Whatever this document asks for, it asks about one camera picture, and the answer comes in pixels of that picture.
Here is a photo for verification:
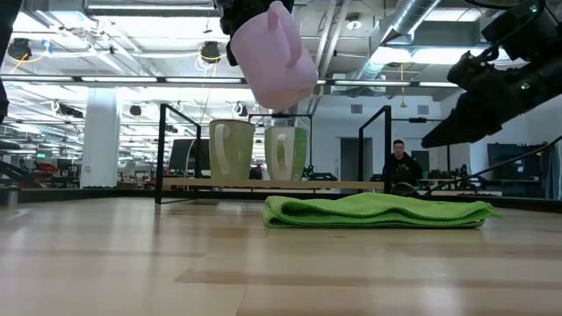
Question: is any black-framed wooden shelf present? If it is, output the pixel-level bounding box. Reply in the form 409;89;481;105
154;103;393;205

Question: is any pale green mug white interior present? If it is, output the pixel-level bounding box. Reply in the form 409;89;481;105
208;118;256;181

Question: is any slanted silver ceiling duct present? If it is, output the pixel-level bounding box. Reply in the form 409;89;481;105
350;0;443;83

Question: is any long ceiling light bar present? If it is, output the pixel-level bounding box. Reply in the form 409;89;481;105
0;75;462;88

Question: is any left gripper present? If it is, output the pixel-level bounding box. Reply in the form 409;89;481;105
214;0;295;68

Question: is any dark background monitor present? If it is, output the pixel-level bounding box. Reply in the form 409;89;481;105
169;138;212;173

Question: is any yellow hanging cord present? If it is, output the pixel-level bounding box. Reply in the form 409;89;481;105
397;63;408;109

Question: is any grey door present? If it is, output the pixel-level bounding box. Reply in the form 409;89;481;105
340;137;374;183

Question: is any black cable hook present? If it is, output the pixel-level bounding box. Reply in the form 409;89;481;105
390;182;422;198

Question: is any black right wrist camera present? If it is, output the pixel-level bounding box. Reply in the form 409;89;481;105
446;47;501;89

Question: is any white building pillar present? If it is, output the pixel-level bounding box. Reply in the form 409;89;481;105
80;87;122;189

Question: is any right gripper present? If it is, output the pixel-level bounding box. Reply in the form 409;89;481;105
421;54;562;149

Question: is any black ceiling camera yellow cable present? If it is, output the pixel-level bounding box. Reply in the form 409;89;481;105
6;37;34;62
199;39;224;65

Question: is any person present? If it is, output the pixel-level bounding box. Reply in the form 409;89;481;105
380;139;423;188

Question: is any folded green microfibre cloth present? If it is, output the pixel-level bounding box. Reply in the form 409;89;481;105
262;191;504;230

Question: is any pink plastic mug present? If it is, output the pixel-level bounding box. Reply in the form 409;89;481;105
230;0;319;111

